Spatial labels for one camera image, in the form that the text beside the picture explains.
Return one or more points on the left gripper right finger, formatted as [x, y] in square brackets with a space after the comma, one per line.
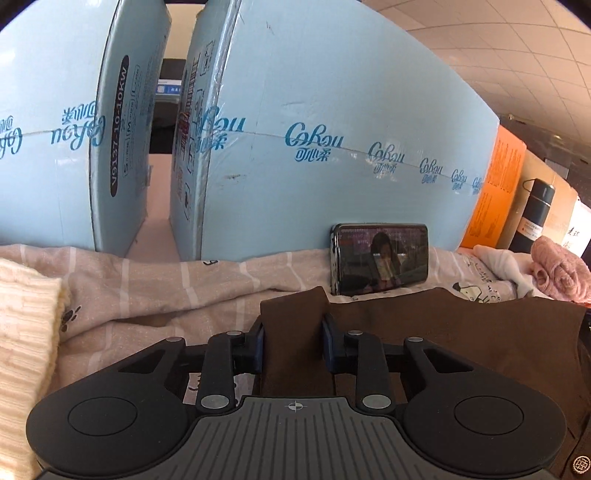
[361, 355]

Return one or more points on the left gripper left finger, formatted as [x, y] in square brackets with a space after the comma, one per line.
[226, 356]

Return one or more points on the brown garment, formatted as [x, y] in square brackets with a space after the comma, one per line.
[544, 344]

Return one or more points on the black smartphone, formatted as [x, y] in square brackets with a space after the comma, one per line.
[379, 257]

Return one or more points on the striped cartoon bed sheet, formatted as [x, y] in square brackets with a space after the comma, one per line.
[118, 306]

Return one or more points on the white folded garment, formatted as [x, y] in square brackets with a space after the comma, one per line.
[509, 266]

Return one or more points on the cream knitted sweater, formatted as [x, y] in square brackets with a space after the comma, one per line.
[32, 306]

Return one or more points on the dark blue vacuum bottle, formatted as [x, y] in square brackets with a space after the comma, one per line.
[530, 226]

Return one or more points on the pink knitted sweater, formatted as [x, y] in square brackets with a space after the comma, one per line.
[559, 273]

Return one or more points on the orange cardboard box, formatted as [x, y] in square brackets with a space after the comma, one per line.
[497, 191]

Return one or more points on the light blue carton right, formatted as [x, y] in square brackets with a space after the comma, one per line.
[296, 116]

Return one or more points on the light blue carton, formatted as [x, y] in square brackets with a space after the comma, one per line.
[78, 85]
[296, 116]

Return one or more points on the white paper bag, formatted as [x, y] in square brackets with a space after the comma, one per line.
[578, 234]

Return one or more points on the light blue carton left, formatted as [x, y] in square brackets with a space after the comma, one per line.
[78, 85]

